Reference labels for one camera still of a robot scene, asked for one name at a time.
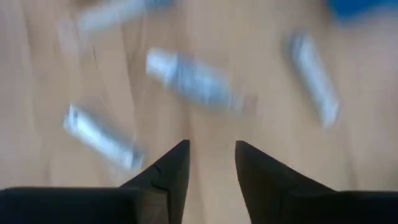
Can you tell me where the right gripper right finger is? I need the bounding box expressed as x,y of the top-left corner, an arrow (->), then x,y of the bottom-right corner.
234,140 -> 398,224

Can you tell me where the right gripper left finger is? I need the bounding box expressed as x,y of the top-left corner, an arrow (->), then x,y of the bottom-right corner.
0,139 -> 191,224

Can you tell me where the white travel toothpaste tube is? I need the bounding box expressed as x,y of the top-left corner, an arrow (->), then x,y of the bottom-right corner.
145,47 -> 259,116

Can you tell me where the blue toothbrush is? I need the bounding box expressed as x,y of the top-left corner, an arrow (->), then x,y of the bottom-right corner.
76,0 -> 178,32

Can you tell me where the blue plastic basket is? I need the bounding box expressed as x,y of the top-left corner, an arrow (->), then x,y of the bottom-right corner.
326,0 -> 398,22

